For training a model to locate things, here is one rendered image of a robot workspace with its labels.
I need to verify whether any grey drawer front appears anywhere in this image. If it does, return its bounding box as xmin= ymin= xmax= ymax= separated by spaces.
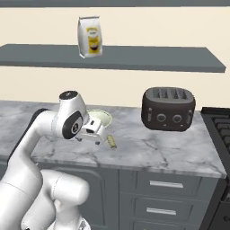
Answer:
xmin=132 ymin=195 xmax=201 ymax=222
xmin=134 ymin=170 xmax=214 ymax=197
xmin=130 ymin=219 xmax=197 ymax=230

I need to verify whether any pale green bowl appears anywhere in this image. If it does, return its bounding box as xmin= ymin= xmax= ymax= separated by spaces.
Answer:
xmin=86 ymin=109 xmax=113 ymax=128

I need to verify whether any black hob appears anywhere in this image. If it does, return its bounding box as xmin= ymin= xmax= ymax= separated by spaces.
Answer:
xmin=198 ymin=106 xmax=230 ymax=230

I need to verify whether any dark brown toaster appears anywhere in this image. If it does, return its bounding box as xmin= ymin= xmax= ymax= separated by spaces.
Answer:
xmin=140 ymin=86 xmax=197 ymax=132

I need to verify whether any olive green stick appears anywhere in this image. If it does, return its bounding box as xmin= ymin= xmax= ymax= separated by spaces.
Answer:
xmin=107 ymin=135 xmax=118 ymax=150

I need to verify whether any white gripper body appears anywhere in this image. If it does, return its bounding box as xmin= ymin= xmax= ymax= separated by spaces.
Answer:
xmin=75 ymin=128 xmax=105 ymax=145

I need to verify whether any silver drawer handle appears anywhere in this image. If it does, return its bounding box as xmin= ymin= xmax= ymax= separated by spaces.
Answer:
xmin=149 ymin=180 xmax=184 ymax=190
xmin=146 ymin=207 xmax=177 ymax=217

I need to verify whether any white and yellow flour bag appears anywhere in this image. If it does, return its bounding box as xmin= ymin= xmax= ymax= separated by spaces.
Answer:
xmin=76 ymin=15 xmax=104 ymax=59

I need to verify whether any grey wall shelf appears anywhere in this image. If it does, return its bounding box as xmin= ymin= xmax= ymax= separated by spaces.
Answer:
xmin=0 ymin=43 xmax=227 ymax=74

